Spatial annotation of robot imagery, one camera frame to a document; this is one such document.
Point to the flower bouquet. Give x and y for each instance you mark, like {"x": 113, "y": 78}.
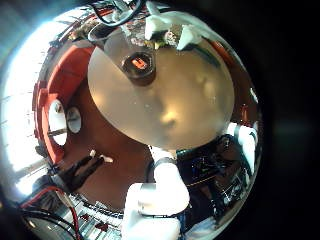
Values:
{"x": 151, "y": 40}

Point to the dark cylindrical vase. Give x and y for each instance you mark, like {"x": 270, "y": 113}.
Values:
{"x": 139, "y": 68}

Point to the small white round stool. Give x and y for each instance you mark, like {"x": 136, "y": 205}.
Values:
{"x": 74, "y": 119}

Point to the orange sofa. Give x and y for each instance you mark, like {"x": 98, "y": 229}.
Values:
{"x": 61, "y": 78}

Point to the dark equipment desk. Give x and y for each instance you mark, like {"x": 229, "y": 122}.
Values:
{"x": 210, "y": 173}

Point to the aluminium frame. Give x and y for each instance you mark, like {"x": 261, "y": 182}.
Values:
{"x": 96, "y": 220}

